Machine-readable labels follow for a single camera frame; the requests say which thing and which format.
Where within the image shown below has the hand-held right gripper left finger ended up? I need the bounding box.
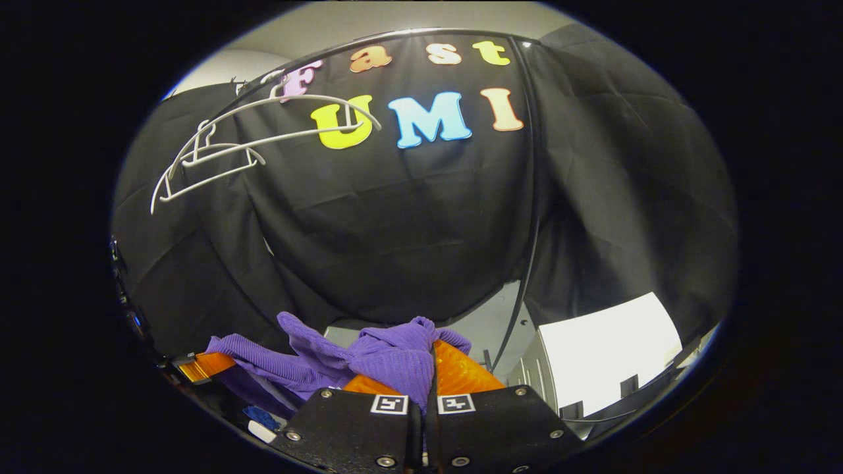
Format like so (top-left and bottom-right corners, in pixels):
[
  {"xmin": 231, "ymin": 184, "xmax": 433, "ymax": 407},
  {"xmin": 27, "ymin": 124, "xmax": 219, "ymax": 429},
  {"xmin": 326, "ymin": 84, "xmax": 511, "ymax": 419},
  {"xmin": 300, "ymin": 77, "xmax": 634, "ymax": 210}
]
[{"xmin": 269, "ymin": 373, "xmax": 423, "ymax": 474}]

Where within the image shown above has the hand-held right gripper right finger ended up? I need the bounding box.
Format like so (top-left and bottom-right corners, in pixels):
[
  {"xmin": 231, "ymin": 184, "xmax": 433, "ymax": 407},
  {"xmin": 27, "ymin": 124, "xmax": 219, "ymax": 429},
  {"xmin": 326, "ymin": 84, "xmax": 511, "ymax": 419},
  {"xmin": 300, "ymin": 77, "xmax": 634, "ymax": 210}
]
[{"xmin": 425, "ymin": 338, "xmax": 584, "ymax": 474}]

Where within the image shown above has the purple corduroy jacket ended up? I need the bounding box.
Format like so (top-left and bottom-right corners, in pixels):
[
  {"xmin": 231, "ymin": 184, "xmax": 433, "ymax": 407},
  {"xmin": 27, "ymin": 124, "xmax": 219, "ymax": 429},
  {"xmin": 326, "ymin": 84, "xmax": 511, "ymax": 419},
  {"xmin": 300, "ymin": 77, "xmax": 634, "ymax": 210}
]
[{"xmin": 203, "ymin": 311, "xmax": 473, "ymax": 417}]

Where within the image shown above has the white clothes hanger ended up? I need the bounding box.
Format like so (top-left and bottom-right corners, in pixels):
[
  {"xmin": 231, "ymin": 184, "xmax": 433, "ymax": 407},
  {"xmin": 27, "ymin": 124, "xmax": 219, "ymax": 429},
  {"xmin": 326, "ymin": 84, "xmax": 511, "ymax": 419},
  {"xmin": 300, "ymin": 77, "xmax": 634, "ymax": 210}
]
[
  {"xmin": 150, "ymin": 78, "xmax": 383, "ymax": 215},
  {"xmin": 160, "ymin": 120, "xmax": 267, "ymax": 203}
]

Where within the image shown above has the black metal clothes rack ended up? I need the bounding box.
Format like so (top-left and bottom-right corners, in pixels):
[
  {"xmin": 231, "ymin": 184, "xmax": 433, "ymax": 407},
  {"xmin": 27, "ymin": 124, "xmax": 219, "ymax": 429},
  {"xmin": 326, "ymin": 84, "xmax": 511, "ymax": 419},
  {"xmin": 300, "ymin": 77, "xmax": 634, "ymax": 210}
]
[{"xmin": 158, "ymin": 27, "xmax": 546, "ymax": 373}]

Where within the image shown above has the white board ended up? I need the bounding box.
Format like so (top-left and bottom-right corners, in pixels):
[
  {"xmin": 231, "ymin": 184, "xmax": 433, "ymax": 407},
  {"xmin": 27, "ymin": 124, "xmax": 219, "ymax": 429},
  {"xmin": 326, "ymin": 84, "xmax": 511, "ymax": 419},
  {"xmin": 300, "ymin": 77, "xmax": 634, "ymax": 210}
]
[{"xmin": 536, "ymin": 292, "xmax": 684, "ymax": 419}]

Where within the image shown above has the black backdrop cloth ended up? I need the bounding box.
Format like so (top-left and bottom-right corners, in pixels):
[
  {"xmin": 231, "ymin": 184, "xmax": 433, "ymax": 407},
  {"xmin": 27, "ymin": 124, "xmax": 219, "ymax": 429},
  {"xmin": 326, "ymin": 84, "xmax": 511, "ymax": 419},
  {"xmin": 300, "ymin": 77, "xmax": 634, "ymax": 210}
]
[{"xmin": 111, "ymin": 26, "xmax": 740, "ymax": 359}]

